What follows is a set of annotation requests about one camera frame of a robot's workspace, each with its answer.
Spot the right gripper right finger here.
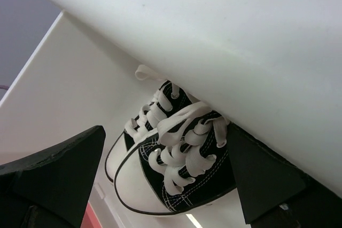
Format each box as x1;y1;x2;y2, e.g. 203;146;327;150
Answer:
227;124;341;227

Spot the dark pink top drawer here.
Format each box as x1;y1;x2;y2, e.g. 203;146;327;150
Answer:
1;13;246;227

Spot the black sneaker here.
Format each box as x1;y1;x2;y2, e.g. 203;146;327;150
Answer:
113;102;236;217
104;65;199;183

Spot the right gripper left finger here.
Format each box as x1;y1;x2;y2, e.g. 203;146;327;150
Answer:
1;125;106;227

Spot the white plastic drawer cabinet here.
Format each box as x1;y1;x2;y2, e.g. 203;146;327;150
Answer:
50;0;341;191

